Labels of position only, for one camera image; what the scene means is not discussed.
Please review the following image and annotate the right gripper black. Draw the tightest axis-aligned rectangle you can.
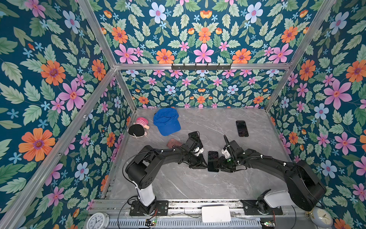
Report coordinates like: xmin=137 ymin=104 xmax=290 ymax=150
xmin=213 ymin=156 xmax=237 ymax=172

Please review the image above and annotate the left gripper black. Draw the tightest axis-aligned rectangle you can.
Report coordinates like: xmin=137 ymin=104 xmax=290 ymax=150
xmin=187 ymin=152 xmax=211 ymax=169

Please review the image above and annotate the black phone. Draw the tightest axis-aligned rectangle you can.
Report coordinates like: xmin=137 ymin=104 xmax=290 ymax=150
xmin=235 ymin=120 xmax=249 ymax=137
xmin=208 ymin=151 xmax=219 ymax=172
xmin=188 ymin=131 xmax=200 ymax=141

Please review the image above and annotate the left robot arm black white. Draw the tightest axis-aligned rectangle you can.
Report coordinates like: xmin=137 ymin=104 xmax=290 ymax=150
xmin=125 ymin=138 xmax=208 ymax=215

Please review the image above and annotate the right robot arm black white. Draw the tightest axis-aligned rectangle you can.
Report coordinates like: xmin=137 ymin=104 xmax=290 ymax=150
xmin=219 ymin=136 xmax=326 ymax=214

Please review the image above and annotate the pink phone case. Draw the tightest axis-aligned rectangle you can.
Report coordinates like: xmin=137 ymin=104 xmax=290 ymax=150
xmin=167 ymin=138 xmax=183 ymax=148

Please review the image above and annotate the blue baseball cap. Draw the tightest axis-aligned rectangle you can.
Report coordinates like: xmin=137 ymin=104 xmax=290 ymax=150
xmin=153 ymin=108 xmax=181 ymax=136

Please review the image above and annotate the plush doll pink hat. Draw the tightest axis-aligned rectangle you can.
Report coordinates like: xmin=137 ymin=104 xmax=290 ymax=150
xmin=128 ymin=117 xmax=150 ymax=138

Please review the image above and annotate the cream alarm clock right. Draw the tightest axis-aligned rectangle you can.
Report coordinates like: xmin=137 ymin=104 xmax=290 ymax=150
xmin=309 ymin=207 xmax=333 ymax=229

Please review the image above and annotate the white round clock left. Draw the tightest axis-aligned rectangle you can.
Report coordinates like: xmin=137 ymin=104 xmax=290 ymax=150
xmin=86 ymin=212 xmax=110 ymax=229

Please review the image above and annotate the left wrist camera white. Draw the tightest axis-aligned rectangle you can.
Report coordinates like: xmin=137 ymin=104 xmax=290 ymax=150
xmin=194 ymin=147 xmax=204 ymax=156

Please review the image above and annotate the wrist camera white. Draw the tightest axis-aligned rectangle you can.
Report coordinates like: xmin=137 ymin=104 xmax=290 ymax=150
xmin=194 ymin=147 xmax=204 ymax=156
xmin=221 ymin=148 xmax=231 ymax=159

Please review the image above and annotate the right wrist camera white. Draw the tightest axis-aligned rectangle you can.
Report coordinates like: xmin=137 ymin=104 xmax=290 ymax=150
xmin=221 ymin=148 xmax=231 ymax=159

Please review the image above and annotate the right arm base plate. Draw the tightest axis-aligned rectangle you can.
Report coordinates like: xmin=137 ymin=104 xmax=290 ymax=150
xmin=240 ymin=199 xmax=284 ymax=216

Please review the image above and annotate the white box on rail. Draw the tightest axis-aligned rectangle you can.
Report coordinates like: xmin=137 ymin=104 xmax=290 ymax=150
xmin=201 ymin=205 xmax=231 ymax=223

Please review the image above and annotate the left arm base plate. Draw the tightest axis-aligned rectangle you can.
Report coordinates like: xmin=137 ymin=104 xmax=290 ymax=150
xmin=129 ymin=200 xmax=169 ymax=216

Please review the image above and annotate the black hook bar on frame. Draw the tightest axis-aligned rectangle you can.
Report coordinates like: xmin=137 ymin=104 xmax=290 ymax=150
xmin=171 ymin=64 xmax=232 ymax=71

